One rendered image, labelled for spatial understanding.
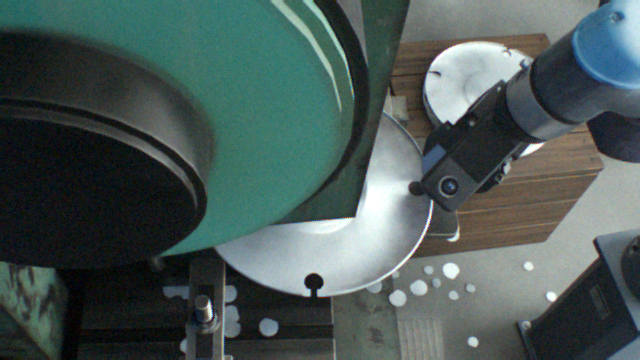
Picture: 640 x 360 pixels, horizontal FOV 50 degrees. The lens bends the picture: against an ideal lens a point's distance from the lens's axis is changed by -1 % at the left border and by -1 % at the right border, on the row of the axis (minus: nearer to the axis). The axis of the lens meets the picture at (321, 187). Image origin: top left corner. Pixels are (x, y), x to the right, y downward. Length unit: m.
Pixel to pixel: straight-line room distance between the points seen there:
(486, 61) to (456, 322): 0.60
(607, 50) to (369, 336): 0.49
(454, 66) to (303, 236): 0.82
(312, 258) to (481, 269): 0.97
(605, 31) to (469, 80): 0.95
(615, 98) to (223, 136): 0.46
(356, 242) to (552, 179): 0.76
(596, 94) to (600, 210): 1.32
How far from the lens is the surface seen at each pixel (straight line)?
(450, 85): 1.50
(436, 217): 0.84
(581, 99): 0.62
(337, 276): 0.79
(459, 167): 0.70
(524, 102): 0.66
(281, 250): 0.80
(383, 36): 0.35
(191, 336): 0.79
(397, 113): 1.12
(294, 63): 0.18
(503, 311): 1.70
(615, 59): 0.58
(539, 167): 1.48
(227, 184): 0.23
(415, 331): 1.45
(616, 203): 1.96
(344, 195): 0.47
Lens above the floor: 1.50
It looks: 59 degrees down
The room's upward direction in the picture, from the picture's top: 9 degrees clockwise
